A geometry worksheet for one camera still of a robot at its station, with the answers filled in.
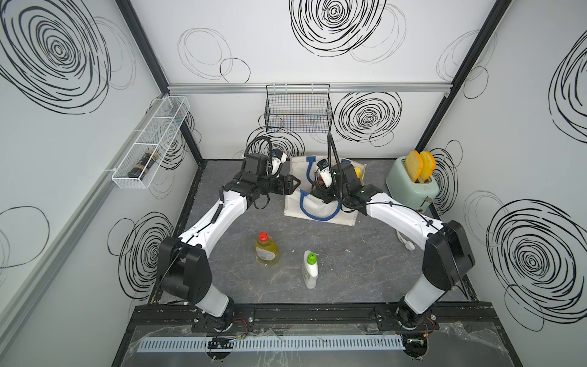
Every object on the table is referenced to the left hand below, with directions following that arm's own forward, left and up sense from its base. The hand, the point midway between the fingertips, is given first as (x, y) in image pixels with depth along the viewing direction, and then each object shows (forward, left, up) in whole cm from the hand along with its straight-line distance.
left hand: (292, 180), depth 82 cm
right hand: (+2, -11, -4) cm, 12 cm away
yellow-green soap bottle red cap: (-21, +8, -11) cm, 26 cm away
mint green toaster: (+2, -50, -9) cm, 51 cm away
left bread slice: (+13, -49, -2) cm, 51 cm away
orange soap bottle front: (+5, -25, 0) cm, 25 cm away
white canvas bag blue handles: (-4, -5, -9) cm, 11 cm away
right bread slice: (+11, -54, -1) cm, 56 cm away
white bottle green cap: (-28, -7, -8) cm, 30 cm away
